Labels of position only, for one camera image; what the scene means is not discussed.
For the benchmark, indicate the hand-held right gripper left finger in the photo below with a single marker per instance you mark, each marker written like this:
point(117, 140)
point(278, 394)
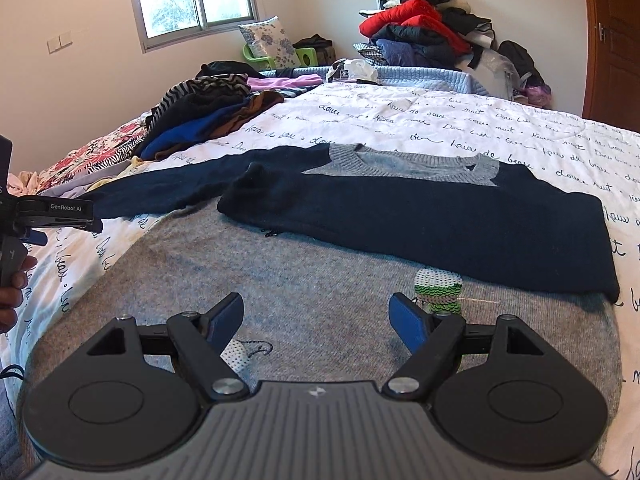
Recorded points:
point(227, 316)

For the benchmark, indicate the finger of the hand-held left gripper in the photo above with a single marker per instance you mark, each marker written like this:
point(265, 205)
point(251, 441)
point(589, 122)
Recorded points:
point(38, 238)
point(60, 210)

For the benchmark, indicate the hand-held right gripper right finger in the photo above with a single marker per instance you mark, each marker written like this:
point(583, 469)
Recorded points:
point(405, 321)

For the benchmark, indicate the navy and grey sweater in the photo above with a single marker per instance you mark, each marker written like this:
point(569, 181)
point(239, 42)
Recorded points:
point(400, 210)

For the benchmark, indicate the pile of jackets and clothes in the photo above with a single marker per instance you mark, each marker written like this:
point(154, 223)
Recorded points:
point(415, 20)

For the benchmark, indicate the person's left hand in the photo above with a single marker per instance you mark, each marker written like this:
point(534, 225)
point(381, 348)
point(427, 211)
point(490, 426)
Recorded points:
point(12, 305)

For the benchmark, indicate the pale pink cloth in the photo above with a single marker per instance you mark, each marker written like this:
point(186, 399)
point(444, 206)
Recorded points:
point(22, 183)

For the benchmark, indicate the red floral bedsheet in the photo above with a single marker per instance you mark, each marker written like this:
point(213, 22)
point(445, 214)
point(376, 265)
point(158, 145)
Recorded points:
point(95, 152)

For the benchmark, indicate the heap of dark garments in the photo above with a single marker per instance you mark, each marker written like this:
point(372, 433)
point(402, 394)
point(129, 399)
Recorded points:
point(200, 115)

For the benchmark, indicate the white script printed blanket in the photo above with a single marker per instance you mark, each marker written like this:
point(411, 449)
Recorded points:
point(450, 120)

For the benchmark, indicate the pink garment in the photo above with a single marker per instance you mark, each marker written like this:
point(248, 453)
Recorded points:
point(285, 82)

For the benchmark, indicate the blue quilted cover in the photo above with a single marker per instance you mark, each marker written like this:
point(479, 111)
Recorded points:
point(420, 77)

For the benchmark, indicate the white plastic bag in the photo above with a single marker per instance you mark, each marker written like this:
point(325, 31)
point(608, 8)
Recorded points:
point(352, 70)

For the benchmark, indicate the purple bag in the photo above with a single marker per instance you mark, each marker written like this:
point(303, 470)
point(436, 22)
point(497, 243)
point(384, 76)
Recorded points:
point(539, 95)

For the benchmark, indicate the clear plastic bedding bag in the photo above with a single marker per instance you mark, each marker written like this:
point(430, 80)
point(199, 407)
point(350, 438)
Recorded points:
point(495, 72)

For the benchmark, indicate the floral pillow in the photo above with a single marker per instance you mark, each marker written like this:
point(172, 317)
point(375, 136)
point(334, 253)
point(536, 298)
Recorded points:
point(267, 42)

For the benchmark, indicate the green plastic chair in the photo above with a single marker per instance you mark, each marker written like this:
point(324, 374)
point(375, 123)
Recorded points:
point(302, 56)

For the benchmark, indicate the black backpack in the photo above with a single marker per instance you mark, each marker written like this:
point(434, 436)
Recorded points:
point(522, 62)

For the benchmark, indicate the dark bag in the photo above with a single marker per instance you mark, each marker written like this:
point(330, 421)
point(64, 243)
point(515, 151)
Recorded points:
point(315, 45)

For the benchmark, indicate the brown wooden door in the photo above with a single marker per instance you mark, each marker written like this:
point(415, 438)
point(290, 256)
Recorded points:
point(617, 45)

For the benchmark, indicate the white wall switch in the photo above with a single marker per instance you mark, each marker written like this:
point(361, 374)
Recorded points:
point(60, 42)

